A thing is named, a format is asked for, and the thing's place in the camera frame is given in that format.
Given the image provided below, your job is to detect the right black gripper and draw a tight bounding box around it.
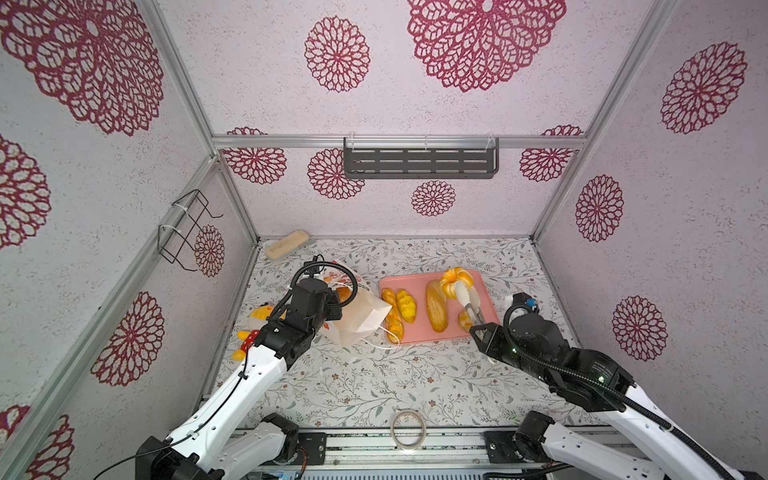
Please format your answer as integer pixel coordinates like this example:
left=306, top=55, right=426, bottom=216
left=466, top=321, right=550, bottom=388

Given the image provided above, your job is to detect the ring shaped fake bread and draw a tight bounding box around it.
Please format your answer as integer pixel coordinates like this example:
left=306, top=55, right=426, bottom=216
left=439, top=267, right=474, bottom=299

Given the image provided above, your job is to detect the round fake bread roll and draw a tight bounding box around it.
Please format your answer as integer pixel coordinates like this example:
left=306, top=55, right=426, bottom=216
left=458, top=309, right=477, bottom=332

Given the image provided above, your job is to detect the oval fake bread loaf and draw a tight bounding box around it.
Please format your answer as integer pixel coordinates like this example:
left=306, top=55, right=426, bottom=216
left=426, top=280, right=448, bottom=333

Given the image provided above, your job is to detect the white paper gift bag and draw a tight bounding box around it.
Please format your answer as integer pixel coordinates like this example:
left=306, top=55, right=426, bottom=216
left=320, top=261, right=390, bottom=347

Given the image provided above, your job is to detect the short twisted fake bread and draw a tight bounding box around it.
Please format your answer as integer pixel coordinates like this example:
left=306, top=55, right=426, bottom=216
left=396, top=289, right=417, bottom=323

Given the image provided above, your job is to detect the long fake bread piece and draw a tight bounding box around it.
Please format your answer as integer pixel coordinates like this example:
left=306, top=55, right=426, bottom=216
left=381, top=288, right=404, bottom=345

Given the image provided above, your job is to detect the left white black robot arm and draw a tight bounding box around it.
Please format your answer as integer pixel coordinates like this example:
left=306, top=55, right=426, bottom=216
left=135, top=277, right=346, bottom=479

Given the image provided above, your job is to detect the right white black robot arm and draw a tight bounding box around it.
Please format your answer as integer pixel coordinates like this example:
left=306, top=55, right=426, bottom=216
left=445, top=279, right=759, bottom=479

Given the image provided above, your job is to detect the pink plastic tray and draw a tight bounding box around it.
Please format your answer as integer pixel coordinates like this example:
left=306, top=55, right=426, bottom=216
left=378, top=269, right=502, bottom=345

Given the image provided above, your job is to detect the yellow red plush toy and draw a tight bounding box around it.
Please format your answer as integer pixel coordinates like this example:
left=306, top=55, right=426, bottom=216
left=232, top=304, right=274, bottom=362

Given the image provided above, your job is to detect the clear tape roll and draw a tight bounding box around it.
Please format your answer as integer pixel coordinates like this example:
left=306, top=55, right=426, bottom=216
left=389, top=409, right=427, bottom=451

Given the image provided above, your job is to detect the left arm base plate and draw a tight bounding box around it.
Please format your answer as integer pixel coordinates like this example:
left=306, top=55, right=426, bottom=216
left=263, top=432, right=328, bottom=467

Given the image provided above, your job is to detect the black wire wall rack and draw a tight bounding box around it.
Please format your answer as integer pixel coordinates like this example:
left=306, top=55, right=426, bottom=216
left=156, top=189, right=225, bottom=278

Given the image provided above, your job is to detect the grey slotted wall shelf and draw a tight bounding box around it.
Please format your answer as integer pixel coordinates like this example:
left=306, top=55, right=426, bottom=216
left=342, top=137, right=500, bottom=180

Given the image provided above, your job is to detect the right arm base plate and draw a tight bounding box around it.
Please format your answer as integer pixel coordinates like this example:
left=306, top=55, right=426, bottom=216
left=483, top=430, right=553, bottom=464

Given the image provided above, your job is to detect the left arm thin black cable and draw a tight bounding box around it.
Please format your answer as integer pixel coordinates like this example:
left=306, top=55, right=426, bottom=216
left=89, top=350, right=250, bottom=480

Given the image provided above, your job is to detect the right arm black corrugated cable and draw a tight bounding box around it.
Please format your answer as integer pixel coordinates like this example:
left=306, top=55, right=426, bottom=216
left=502, top=302, right=739, bottom=480

